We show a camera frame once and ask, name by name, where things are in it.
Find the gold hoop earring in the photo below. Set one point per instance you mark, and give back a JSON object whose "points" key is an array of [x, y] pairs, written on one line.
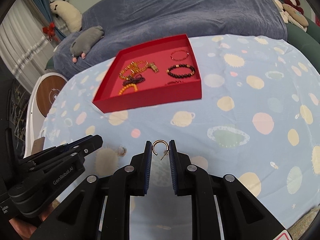
{"points": [[160, 148], [121, 151]]}

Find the light blue planet-print sheet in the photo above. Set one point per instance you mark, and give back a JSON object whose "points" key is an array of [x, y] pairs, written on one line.
{"points": [[258, 119]]}

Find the red cardboard tray box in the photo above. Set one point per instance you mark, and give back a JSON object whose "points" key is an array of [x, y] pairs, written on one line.
{"points": [[175, 81]]}

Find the red ribbon bow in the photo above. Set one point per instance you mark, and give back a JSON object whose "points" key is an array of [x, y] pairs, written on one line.
{"points": [[49, 31]]}

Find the grey plush mole toy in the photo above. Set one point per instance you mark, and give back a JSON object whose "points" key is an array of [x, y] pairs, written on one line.
{"points": [[85, 41]]}

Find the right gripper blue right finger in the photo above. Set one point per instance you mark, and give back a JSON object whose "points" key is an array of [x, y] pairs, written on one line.
{"points": [[173, 164]]}

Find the gold wrist watch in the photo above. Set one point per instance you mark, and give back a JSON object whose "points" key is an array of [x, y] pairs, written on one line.
{"points": [[150, 66]]}

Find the dark blue plush blanket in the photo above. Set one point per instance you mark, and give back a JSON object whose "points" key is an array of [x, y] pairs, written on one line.
{"points": [[127, 23]]}

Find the person's left hand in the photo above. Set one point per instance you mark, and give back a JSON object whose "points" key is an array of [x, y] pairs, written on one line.
{"points": [[24, 229]]}

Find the white llama plush toy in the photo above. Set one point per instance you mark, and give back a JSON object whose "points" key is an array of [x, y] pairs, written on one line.
{"points": [[69, 13]]}

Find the gold braided bangle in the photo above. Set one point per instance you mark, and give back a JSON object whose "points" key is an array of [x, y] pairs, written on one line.
{"points": [[126, 73]]}

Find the brown cardboard piece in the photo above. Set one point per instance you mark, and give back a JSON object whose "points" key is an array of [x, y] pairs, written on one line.
{"points": [[38, 145]]}

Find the thin gold bangle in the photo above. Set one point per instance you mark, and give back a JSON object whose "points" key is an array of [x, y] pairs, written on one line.
{"points": [[179, 55]]}

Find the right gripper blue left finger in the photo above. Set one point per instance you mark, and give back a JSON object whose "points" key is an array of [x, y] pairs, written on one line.
{"points": [[147, 160]]}

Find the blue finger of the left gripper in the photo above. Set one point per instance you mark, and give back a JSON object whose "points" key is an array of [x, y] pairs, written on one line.
{"points": [[71, 156]]}

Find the beige cookie plush toy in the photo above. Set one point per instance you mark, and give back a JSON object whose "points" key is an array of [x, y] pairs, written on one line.
{"points": [[291, 15]]}

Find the green sofa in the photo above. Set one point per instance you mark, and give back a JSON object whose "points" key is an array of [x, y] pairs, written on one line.
{"points": [[307, 42]]}

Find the white curtain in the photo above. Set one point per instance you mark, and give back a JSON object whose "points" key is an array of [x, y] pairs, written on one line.
{"points": [[25, 49]]}

